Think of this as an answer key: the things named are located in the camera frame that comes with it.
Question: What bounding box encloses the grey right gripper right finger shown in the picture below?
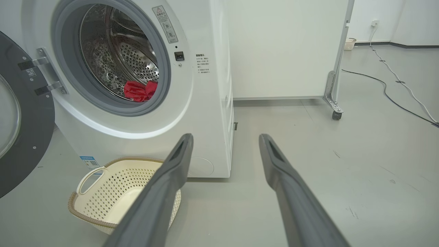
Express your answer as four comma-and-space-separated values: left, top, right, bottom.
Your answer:
259, 134, 350, 247

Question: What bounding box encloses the white floor cable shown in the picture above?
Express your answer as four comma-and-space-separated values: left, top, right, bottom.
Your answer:
369, 26, 438, 124

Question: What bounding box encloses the transparent warning label sticker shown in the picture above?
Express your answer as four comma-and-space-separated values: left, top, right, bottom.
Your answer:
152, 5, 179, 44

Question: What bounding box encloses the metal partition leg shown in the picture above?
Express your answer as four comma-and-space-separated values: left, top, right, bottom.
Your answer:
323, 0, 355, 114

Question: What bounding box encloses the black floor cable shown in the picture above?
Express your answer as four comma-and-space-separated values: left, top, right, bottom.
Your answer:
342, 69, 439, 128

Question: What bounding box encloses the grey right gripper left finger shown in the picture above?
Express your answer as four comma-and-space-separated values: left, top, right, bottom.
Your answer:
103, 133, 194, 247

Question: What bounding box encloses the grey washing machine door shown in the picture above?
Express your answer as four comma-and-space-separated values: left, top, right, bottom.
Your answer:
0, 31, 55, 199

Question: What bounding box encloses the cream perforated laundry basket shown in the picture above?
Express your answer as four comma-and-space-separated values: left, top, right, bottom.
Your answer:
68, 157, 181, 235

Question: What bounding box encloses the white partition board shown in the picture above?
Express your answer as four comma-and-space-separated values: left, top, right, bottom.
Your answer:
225, 0, 350, 101

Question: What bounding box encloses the blue energy label sticker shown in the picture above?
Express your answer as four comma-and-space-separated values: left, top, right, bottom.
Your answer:
80, 156, 100, 171

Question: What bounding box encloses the red cloth garment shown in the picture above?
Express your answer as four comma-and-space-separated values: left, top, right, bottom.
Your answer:
123, 81, 158, 102

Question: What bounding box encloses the white front-load washing machine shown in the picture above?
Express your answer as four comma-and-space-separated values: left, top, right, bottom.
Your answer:
21, 0, 235, 179

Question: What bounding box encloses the small text sticker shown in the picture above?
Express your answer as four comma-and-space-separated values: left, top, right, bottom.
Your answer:
195, 53, 210, 74

